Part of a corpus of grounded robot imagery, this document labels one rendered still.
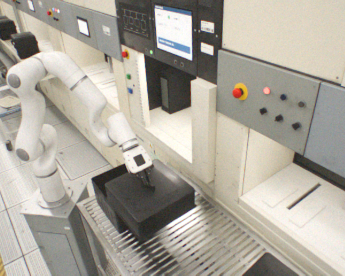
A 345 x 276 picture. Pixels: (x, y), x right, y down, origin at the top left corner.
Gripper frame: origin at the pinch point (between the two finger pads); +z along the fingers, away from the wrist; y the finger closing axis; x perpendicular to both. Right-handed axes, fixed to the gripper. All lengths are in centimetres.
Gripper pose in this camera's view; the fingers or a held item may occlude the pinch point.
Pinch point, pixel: (147, 181)
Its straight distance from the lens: 129.6
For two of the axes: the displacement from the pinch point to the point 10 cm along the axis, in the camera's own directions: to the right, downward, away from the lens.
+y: 7.9, -3.6, 4.9
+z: 4.6, 8.8, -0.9
